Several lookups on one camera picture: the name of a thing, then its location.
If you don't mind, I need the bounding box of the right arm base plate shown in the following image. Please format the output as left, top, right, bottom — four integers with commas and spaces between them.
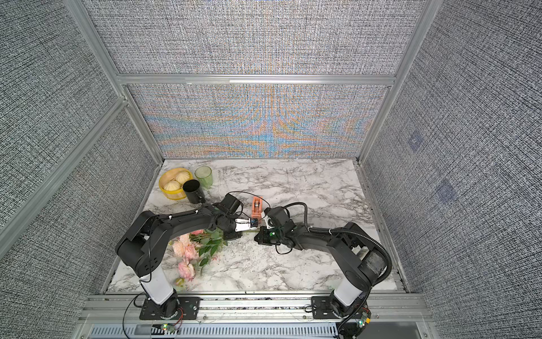
311, 295, 371, 319

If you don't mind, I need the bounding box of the green glass cup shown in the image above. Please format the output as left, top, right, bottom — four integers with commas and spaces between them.
194, 165, 214, 189

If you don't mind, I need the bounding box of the aluminium front rail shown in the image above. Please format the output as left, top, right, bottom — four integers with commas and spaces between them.
77, 290, 433, 323

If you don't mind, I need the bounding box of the pink flower bouquet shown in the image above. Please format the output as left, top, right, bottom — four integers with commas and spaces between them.
171, 226, 259, 290

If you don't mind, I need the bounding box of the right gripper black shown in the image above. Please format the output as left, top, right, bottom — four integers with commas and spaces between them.
251, 227, 285, 246

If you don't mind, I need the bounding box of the steamed bun in bowl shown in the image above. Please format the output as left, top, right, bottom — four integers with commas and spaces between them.
164, 180, 182, 192

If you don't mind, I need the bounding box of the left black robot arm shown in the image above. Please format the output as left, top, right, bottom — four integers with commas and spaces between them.
116, 194, 242, 319

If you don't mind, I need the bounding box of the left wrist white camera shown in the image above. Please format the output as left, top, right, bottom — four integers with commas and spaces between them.
235, 218, 259, 232

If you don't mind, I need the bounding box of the orange tape dispenser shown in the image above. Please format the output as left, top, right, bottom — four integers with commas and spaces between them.
251, 196, 263, 219

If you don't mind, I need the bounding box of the yellow bowl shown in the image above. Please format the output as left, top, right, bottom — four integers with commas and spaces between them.
159, 168, 193, 201

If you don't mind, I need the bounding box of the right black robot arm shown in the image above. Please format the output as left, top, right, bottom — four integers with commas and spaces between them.
254, 203, 392, 319

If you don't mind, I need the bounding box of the black mug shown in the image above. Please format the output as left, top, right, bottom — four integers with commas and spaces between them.
182, 179, 206, 205

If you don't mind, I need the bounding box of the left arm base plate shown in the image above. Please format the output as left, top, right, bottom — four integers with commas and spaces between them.
139, 297, 201, 321

